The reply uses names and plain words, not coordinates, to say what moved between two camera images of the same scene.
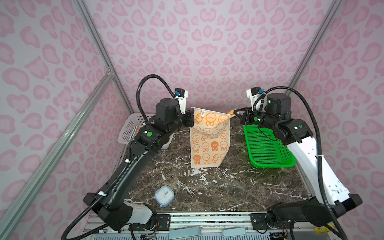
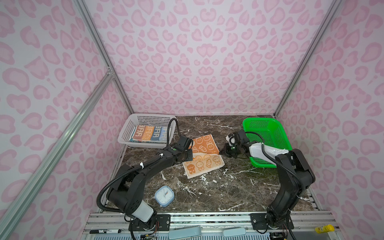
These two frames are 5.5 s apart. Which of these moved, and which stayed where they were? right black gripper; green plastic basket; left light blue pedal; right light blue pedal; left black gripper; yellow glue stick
Moved: left black gripper; right black gripper
Stayed: right light blue pedal; left light blue pedal; yellow glue stick; green plastic basket
